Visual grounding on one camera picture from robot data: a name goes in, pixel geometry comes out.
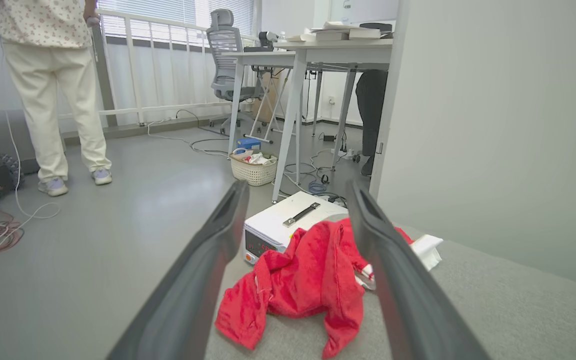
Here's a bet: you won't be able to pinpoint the white folding stand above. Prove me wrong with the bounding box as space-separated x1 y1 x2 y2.
245 67 294 145

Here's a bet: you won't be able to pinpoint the seated person dark trousers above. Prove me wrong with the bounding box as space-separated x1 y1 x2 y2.
355 69 389 177

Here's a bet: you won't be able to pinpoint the grey floor cable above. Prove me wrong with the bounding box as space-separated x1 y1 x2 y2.
147 109 231 157

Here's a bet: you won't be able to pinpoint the large white desk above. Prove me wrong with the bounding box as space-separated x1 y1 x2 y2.
272 39 394 203

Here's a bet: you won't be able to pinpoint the tangled floor cable bundle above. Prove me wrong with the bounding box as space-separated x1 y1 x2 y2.
280 131 361 207

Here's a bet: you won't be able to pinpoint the white power supply box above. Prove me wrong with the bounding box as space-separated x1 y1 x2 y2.
243 191 351 266

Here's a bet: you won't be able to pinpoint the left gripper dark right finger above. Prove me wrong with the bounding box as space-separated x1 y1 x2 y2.
345 179 491 360

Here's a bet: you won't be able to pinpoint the red white sports shirt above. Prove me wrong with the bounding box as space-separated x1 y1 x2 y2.
214 217 444 360

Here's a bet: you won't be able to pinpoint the white woven laundry basket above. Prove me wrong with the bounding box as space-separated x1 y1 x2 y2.
229 150 279 187

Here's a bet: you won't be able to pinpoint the black strap handle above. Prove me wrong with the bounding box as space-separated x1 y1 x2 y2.
283 202 321 228

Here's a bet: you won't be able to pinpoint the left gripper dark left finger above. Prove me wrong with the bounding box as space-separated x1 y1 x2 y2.
107 180 250 360

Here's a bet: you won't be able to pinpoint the black device on desk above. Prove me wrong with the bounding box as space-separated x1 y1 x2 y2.
244 31 280 53

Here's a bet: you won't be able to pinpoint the white window railing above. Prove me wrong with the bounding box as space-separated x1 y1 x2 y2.
95 9 260 127

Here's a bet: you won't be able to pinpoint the white book stack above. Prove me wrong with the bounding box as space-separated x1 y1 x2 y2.
288 21 394 43

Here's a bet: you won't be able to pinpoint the grey mesh office chair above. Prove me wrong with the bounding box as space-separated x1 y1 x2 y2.
206 9 269 136

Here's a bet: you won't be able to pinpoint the person in cream trousers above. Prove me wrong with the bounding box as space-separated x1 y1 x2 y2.
0 0 114 197

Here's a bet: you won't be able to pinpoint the white floor cable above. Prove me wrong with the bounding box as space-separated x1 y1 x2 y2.
4 112 62 246

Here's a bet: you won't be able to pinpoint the laundry pile in basket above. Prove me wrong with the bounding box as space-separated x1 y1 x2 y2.
232 147 276 166

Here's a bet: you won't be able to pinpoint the brown cardboard box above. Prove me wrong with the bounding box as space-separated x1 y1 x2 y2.
254 70 289 124

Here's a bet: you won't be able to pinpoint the small white desk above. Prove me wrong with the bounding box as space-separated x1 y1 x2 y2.
228 50 299 156

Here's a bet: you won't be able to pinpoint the pale partition frame post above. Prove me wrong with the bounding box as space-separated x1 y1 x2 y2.
368 0 412 202

